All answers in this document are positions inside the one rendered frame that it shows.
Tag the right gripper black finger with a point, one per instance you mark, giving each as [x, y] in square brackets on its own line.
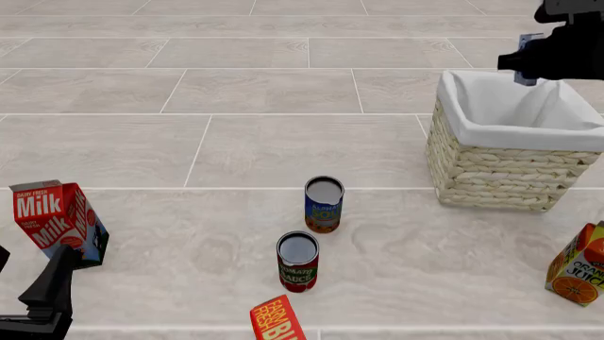
[515, 61]

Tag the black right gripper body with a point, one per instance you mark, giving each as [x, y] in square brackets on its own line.
[575, 53]

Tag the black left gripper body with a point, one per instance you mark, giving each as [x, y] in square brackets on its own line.
[33, 326]

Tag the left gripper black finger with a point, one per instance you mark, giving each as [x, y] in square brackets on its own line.
[52, 283]
[2, 258]

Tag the blue-grey cream cheese box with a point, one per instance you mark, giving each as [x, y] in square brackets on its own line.
[529, 42]

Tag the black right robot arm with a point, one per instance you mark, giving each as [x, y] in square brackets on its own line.
[557, 8]

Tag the white cloth basket liner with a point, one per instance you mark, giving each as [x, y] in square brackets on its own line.
[491, 106]

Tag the woven wicker basket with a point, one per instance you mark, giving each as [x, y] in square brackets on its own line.
[500, 177]

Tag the red and white milk carton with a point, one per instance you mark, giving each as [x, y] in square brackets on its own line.
[42, 216]

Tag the orange juice carton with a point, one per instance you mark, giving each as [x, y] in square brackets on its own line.
[578, 269]

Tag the red butter box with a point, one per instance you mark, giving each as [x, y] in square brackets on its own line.
[276, 320]

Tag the blue alphabet soup can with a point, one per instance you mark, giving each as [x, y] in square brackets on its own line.
[323, 209]

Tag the red tomato sauce can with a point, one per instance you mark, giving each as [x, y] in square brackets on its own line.
[298, 265]

